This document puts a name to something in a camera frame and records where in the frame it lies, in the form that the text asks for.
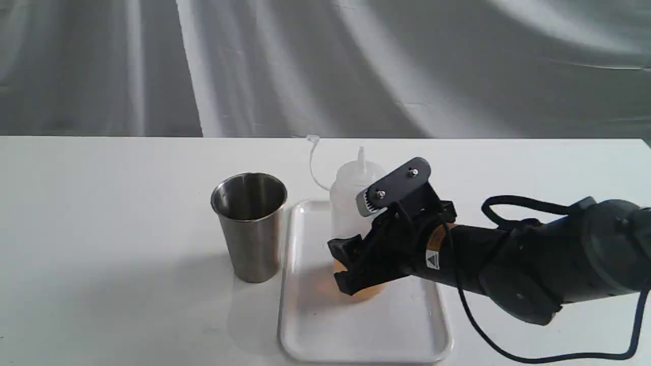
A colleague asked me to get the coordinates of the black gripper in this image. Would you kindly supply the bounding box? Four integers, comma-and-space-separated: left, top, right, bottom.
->
328, 201, 457, 296

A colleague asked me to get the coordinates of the translucent squeeze bottle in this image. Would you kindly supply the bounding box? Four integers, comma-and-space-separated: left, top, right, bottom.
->
305, 135, 390, 304

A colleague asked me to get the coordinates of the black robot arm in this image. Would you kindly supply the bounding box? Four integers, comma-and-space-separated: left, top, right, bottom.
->
328, 196, 649, 326

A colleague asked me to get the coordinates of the stainless steel cup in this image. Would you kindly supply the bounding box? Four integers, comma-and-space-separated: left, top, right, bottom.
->
210, 173, 288, 283

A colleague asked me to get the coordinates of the white plastic tray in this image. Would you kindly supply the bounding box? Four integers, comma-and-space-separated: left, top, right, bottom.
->
278, 199, 454, 364

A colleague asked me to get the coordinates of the grey fabric backdrop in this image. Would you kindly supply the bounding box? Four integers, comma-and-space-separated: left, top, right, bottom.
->
1, 1, 650, 143

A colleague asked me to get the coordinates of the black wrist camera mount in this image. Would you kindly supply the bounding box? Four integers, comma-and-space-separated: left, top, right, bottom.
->
356, 157, 442, 217

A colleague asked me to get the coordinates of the black cable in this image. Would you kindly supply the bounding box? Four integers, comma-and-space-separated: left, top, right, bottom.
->
397, 195, 651, 364

